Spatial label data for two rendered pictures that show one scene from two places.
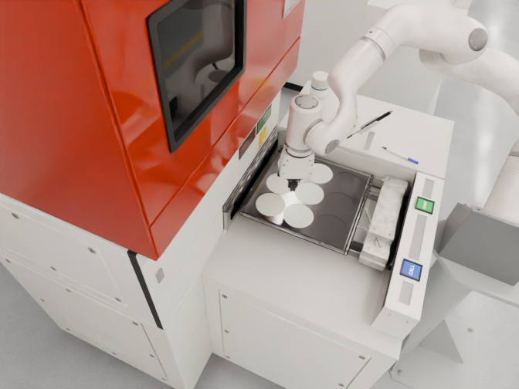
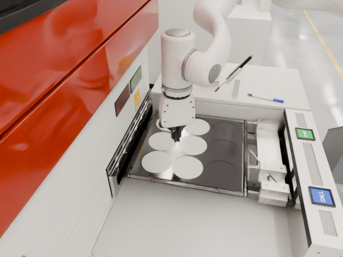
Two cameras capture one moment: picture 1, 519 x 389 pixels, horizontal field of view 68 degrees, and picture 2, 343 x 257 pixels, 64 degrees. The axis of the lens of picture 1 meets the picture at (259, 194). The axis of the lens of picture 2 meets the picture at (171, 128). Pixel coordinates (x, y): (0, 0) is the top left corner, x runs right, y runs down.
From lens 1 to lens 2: 0.41 m
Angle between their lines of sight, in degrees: 13
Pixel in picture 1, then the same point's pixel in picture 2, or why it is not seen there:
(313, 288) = (221, 240)
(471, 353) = not seen: outside the picture
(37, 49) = not seen: outside the picture
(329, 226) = (220, 171)
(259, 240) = (152, 201)
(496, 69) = not seen: outside the picture
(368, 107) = (225, 69)
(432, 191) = (305, 121)
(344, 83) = (213, 9)
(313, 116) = (188, 44)
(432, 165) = (295, 101)
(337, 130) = (217, 53)
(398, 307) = (327, 241)
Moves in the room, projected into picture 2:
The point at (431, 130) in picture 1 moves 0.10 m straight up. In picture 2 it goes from (282, 77) to (288, 56)
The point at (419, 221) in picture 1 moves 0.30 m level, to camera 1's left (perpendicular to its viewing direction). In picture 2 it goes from (306, 148) to (214, 159)
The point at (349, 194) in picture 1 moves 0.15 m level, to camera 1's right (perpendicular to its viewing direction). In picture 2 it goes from (230, 139) to (269, 135)
